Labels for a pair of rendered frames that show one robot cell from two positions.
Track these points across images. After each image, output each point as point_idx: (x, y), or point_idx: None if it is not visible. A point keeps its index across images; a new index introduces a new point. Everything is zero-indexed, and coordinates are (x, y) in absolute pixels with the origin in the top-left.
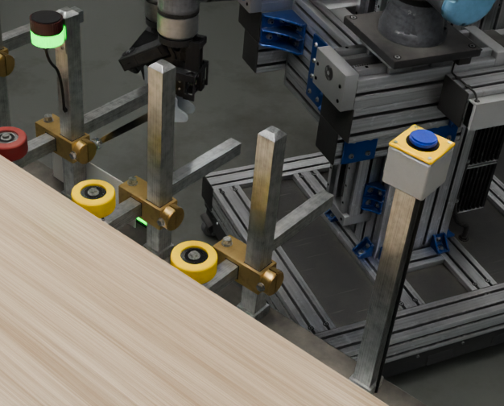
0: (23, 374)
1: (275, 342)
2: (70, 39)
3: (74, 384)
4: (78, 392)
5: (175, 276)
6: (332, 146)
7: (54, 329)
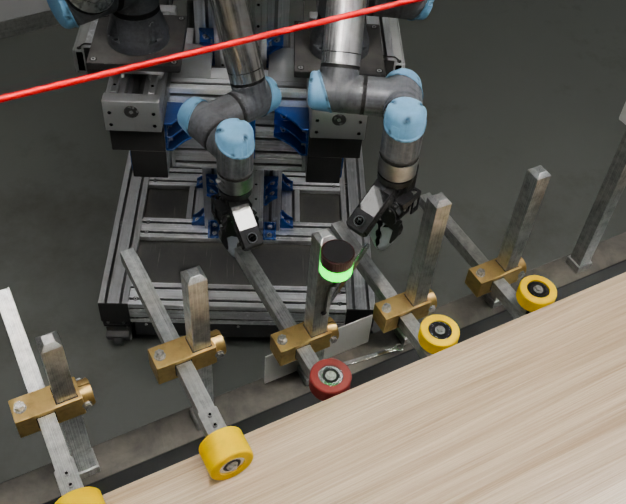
0: None
1: None
2: None
3: None
4: None
5: (558, 308)
6: (336, 169)
7: (609, 397)
